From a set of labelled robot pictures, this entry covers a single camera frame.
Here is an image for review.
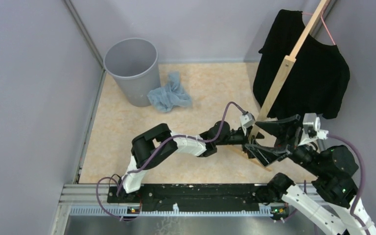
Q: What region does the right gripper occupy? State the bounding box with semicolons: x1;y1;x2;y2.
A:
244;114;326;176

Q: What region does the light blue plastic trash bag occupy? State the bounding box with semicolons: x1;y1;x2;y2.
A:
147;71;192;113

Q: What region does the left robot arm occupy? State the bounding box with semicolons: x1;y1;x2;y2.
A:
118;121;254;202

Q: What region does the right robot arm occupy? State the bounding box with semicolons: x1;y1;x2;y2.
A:
240;113;376;235

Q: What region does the grey plastic trash bin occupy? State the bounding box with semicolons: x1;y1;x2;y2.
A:
103;38;161;107

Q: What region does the black t-shirt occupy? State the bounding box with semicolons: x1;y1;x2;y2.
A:
253;9;350;119

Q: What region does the wooden clothes stand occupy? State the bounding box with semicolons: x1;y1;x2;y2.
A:
227;0;332;172

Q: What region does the pink clothes hanger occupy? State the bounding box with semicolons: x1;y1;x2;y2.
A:
302;12;336;46

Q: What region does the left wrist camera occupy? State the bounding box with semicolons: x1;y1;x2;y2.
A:
239;112;255;136

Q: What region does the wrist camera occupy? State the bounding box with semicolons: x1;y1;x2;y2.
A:
239;112;255;136
299;113;329;146

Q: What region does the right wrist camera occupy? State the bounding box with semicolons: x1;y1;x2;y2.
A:
299;113;329;146

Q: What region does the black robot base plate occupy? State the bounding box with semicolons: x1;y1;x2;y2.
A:
106;183;289;213

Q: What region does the grey slotted cable duct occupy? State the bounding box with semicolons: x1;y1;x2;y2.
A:
70;204;273;217

